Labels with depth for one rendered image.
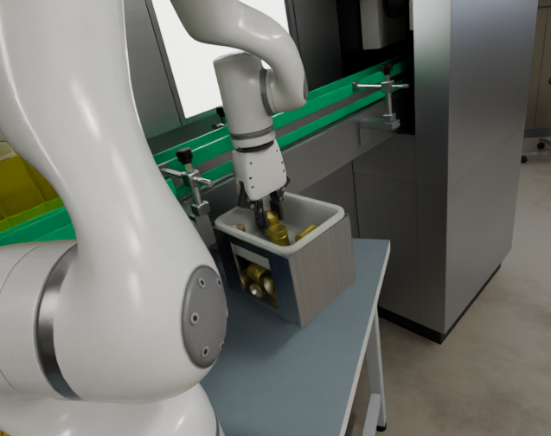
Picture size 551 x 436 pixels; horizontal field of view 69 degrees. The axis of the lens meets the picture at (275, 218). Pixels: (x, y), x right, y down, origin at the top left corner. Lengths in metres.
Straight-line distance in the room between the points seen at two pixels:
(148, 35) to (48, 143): 0.73
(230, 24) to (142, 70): 0.39
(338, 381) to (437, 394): 0.97
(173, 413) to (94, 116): 0.25
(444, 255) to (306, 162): 0.70
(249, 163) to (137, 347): 0.53
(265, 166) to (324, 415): 0.45
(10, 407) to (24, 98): 0.23
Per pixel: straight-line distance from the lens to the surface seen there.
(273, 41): 0.65
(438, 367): 1.83
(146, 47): 1.00
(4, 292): 0.32
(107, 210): 0.27
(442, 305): 1.71
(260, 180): 0.77
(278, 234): 0.78
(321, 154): 1.11
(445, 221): 1.49
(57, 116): 0.30
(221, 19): 0.63
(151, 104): 1.00
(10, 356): 0.32
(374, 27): 1.56
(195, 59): 1.06
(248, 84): 0.71
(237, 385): 0.84
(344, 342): 0.87
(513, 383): 1.83
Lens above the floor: 1.37
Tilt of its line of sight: 27 degrees down
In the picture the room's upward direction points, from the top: 12 degrees counter-clockwise
